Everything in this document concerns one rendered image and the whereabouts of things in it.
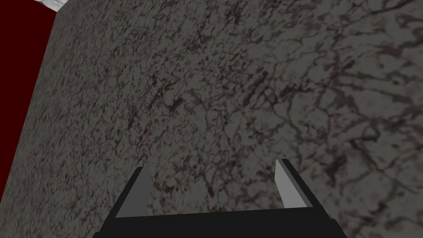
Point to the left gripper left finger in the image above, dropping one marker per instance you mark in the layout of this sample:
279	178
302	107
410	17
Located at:
136	196

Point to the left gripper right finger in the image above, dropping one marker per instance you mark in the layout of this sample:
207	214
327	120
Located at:
292	189

